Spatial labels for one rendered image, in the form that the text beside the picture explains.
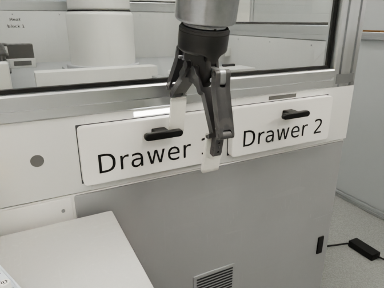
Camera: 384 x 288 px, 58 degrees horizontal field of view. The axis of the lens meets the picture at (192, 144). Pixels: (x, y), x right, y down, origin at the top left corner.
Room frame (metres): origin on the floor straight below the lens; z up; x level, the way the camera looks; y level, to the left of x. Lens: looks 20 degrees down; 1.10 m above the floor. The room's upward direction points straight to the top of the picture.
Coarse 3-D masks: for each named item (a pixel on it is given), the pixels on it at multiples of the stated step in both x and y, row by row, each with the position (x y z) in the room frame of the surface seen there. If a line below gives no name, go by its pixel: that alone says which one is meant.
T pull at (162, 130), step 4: (156, 128) 0.62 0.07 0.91; (160, 128) 0.62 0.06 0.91; (164, 128) 0.62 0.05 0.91; (152, 132) 0.59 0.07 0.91; (156, 132) 0.59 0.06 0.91; (160, 132) 0.59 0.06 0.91; (164, 132) 0.60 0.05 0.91; (168, 132) 0.60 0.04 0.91; (172, 132) 0.60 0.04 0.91; (176, 132) 0.61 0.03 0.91; (180, 132) 0.61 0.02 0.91; (144, 136) 0.59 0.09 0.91; (148, 136) 0.58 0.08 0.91; (152, 136) 0.58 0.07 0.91; (156, 136) 0.59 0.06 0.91; (160, 136) 0.59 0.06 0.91; (164, 136) 0.59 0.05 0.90; (168, 136) 0.60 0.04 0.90; (172, 136) 0.60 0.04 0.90; (176, 136) 0.61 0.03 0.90; (180, 136) 0.61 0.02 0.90; (148, 140) 0.58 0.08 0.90; (152, 140) 0.58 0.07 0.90
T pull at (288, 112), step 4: (284, 112) 0.76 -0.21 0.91; (288, 112) 0.75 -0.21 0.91; (292, 112) 0.74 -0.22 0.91; (296, 112) 0.74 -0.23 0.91; (300, 112) 0.74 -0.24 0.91; (304, 112) 0.74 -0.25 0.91; (308, 112) 0.75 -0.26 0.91; (284, 116) 0.72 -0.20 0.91; (288, 116) 0.72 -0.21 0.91; (292, 116) 0.73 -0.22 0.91; (296, 116) 0.73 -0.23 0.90; (300, 116) 0.74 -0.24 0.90; (304, 116) 0.75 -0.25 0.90
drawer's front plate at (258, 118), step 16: (320, 96) 0.83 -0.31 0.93; (240, 112) 0.71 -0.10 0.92; (256, 112) 0.73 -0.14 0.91; (272, 112) 0.75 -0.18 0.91; (320, 112) 0.82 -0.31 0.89; (240, 128) 0.71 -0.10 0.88; (256, 128) 0.73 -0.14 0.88; (272, 128) 0.75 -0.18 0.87; (304, 128) 0.80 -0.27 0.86; (320, 128) 0.82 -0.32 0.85; (240, 144) 0.71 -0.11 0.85; (256, 144) 0.73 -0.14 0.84; (272, 144) 0.75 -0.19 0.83; (288, 144) 0.78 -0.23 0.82
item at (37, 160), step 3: (33, 156) 0.54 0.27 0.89; (36, 156) 0.55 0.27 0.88; (39, 156) 0.55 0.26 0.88; (30, 159) 0.54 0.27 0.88; (33, 159) 0.54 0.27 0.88; (36, 159) 0.55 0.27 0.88; (39, 159) 0.55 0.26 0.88; (42, 159) 0.55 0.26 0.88; (30, 162) 0.54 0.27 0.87; (33, 162) 0.54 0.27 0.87; (36, 162) 0.55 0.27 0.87; (39, 162) 0.55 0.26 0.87; (42, 162) 0.55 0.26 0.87; (33, 165) 0.54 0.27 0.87; (36, 165) 0.55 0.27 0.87; (39, 165) 0.55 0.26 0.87
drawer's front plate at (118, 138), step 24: (144, 120) 0.62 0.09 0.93; (168, 120) 0.64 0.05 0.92; (192, 120) 0.66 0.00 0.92; (96, 144) 0.58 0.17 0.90; (120, 144) 0.59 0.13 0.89; (144, 144) 0.62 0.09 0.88; (168, 144) 0.64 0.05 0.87; (192, 144) 0.66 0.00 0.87; (96, 168) 0.57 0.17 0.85; (120, 168) 0.59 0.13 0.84; (144, 168) 0.61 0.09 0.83; (168, 168) 0.64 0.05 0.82
